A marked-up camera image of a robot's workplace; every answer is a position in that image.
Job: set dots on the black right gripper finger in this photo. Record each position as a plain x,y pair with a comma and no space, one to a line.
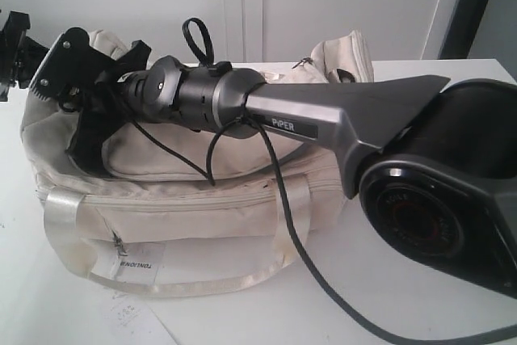
86,146
136,57

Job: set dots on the cream fabric duffel bag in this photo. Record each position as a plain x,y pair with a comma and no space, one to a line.
170,183

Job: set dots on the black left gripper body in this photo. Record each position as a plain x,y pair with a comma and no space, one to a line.
20,54

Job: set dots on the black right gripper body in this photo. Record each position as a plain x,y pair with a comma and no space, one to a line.
103,97

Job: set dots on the white paper hang tag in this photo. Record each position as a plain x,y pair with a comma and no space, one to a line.
138,263

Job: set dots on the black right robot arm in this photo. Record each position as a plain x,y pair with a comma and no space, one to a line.
432,163

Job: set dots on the small white price tag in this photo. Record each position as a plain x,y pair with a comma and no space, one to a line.
128,317

